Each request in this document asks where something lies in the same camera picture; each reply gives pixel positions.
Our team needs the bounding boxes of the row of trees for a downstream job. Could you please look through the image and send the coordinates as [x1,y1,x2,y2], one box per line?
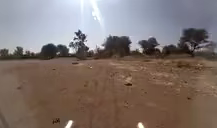
[0,27,217,61]

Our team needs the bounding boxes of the pale stone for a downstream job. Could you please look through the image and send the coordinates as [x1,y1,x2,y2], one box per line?
[123,76,134,87]

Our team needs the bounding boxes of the brown dirt ground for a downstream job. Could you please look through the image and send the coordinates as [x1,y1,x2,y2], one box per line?
[0,54,217,128]

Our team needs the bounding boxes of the robot's own part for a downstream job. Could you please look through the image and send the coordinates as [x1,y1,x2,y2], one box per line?
[136,121,146,128]
[64,119,74,128]

